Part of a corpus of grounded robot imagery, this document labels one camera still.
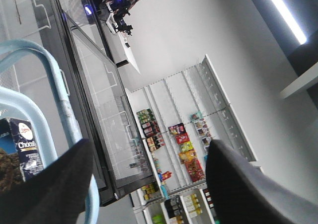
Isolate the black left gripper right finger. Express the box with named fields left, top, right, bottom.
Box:
left=206, top=140, right=318, bottom=224

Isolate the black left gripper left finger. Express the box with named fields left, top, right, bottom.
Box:
left=0, top=139, right=93, bottom=224

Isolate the dark blue cookie box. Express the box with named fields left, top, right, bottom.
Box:
left=0, top=118, right=44, bottom=182

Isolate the light blue shopping basket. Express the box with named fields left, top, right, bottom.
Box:
left=0, top=39, right=100, bottom=224

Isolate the red snack bag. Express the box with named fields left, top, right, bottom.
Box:
left=185, top=159, right=205, bottom=182

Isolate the red snack box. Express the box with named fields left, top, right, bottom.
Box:
left=175, top=133, right=190, bottom=145

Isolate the white store shelving unit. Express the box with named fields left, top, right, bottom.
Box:
left=128, top=56, right=256, bottom=224

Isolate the near white chest freezer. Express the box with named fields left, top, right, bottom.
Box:
left=0, top=0, right=154, bottom=206

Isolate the ceiling light strip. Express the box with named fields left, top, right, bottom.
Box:
left=271, top=0, right=307, bottom=45

